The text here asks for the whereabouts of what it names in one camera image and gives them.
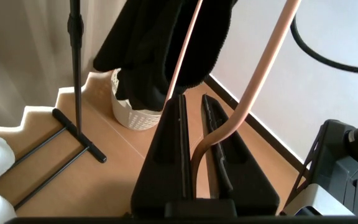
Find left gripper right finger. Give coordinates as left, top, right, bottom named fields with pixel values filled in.
left=201, top=93, right=281, bottom=218

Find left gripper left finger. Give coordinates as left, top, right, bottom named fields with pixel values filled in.
left=131, top=93, right=196, bottom=218

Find black shorts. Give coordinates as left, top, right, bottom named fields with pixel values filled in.
left=92, top=0, right=239, bottom=113

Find pink clothes hanger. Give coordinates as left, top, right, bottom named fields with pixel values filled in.
left=163, top=0, right=303, bottom=200

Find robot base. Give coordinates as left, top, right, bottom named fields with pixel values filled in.
left=280, top=119, right=358, bottom=217

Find white laundry basket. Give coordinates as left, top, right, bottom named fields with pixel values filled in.
left=110, top=68, right=163, bottom=131

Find black clothes rack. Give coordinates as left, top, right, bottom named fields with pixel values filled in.
left=12, top=0, right=108, bottom=211

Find beige curtain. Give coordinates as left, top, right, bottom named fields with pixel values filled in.
left=0, top=0, right=127, bottom=128

